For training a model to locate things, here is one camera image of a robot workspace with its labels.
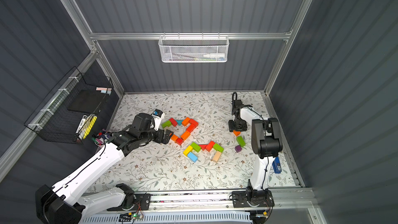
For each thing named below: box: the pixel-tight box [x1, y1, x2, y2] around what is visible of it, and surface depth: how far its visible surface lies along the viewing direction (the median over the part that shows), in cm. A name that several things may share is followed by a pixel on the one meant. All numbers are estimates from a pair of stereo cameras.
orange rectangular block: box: [181, 116, 191, 127], surface depth 103 cm
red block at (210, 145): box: [205, 140, 216, 152], surface depth 92 cm
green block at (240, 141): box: [236, 135, 246, 148], surface depth 96 cm
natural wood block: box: [212, 150, 222, 163], surface depth 88 cm
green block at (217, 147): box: [212, 143, 225, 153], surface depth 92 cm
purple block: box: [234, 145, 243, 153], surface depth 92 cm
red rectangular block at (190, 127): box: [186, 123, 196, 133], surface depth 101 cm
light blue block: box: [187, 151, 198, 163], surface depth 88 cm
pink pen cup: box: [91, 130, 110, 147], surface depth 84 cm
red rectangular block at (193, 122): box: [188, 118, 199, 126], surface depth 104 cm
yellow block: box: [182, 145, 194, 157], surface depth 91 cm
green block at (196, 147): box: [190, 142, 202, 153], surface depth 91 cm
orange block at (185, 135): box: [180, 130, 191, 142], surface depth 98 cm
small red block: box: [175, 137, 183, 146], surface depth 95 cm
